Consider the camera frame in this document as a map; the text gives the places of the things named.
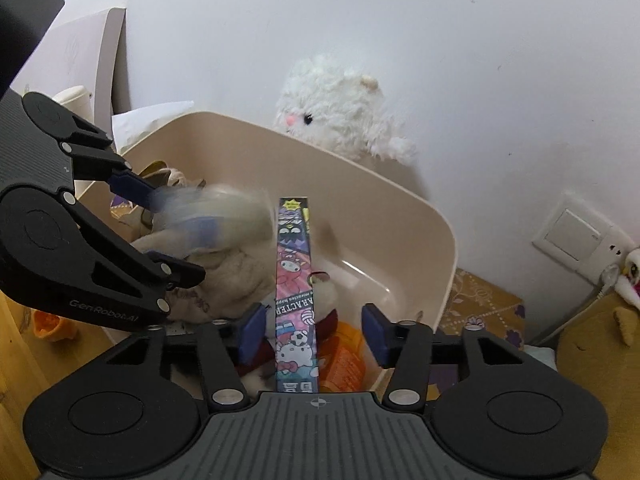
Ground red santa hat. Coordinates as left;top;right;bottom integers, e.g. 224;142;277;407
615;247;640;312

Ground small orange toy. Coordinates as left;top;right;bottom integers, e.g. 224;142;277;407
32;309;77;344

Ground cartoon printed box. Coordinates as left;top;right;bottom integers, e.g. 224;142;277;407
274;194;321;394

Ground light blue striped bedding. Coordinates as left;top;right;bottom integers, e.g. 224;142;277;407
524;344;557;367

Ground white fluffy plush toy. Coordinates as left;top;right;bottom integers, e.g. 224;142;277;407
272;55;419;166

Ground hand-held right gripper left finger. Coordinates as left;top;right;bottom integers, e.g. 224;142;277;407
107;304;267;407

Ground dark red pouch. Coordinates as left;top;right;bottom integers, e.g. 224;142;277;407
319;309;342;342

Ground white wall socket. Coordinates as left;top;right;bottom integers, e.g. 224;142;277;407
575;229;631;277

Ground brown floral table mat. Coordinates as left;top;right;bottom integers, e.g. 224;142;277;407
434;267;527;402

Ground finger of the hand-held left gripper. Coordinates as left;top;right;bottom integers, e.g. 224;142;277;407
62;194;207;334
62;141;167;212

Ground white power cable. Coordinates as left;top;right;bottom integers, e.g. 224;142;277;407
525;262;621;347

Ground beige plastic basin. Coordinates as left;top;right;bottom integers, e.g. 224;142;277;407
75;111;459;394

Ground tissue box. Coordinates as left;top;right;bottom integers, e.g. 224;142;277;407
110;100;196;146

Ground white purple board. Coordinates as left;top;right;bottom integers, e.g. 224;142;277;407
10;7;131;122

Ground small white plush pouch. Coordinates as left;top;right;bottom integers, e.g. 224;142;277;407
150;184;277;252

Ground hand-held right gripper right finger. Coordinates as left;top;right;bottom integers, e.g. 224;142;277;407
362;303;531;407

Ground white wall switch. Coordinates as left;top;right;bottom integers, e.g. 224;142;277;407
532;207;601;262

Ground white thermos bottle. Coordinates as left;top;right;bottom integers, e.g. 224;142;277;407
52;86;96;122

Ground orange packet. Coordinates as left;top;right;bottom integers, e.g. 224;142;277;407
317;322;382;394

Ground brown capybara plush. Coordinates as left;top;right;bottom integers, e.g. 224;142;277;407
554;292;640;480

